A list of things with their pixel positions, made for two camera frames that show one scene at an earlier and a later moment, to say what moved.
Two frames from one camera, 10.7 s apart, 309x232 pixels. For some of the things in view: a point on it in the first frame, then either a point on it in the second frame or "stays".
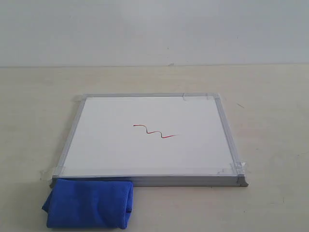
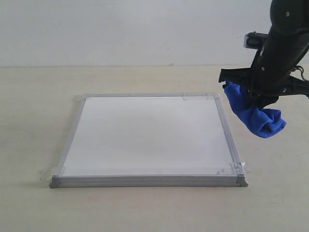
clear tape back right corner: (208, 95) stays
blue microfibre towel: (89, 203) to (267, 122)
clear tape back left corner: (80, 98) stays
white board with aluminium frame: (154, 140) stays
